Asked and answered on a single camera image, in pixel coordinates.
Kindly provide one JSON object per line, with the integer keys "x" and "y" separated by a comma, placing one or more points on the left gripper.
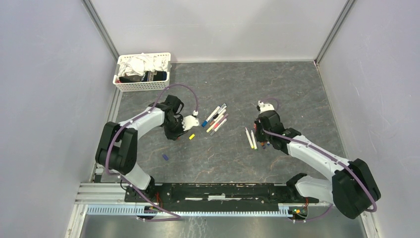
{"x": 173, "y": 136}

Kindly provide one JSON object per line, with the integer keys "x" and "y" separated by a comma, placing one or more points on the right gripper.
{"x": 258, "y": 126}

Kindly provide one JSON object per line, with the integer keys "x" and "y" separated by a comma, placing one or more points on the yellow capped white marker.
{"x": 253, "y": 140}

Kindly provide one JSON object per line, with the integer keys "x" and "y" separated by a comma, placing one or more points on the blue capped white marker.
{"x": 210, "y": 116}

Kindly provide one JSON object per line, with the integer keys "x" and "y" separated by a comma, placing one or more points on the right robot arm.
{"x": 348, "y": 185}

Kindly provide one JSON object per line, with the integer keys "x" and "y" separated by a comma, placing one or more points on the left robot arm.
{"x": 118, "y": 143}

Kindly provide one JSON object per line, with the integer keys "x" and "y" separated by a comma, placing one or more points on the red clear pen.
{"x": 218, "y": 127}

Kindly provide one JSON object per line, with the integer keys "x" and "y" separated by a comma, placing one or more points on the blue clear barcode pen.
{"x": 220, "y": 111}

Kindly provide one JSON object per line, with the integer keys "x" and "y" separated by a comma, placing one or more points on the white plastic basket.
{"x": 142, "y": 86}

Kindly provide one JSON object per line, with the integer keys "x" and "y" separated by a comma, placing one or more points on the white cloth in basket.
{"x": 138, "y": 64}

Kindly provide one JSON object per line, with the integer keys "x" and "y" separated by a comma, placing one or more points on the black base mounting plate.
{"x": 225, "y": 197}

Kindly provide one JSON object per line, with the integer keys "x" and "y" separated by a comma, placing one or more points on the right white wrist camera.
{"x": 264, "y": 107}

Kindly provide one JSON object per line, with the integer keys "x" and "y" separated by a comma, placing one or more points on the aluminium frame rail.
{"x": 92, "y": 12}

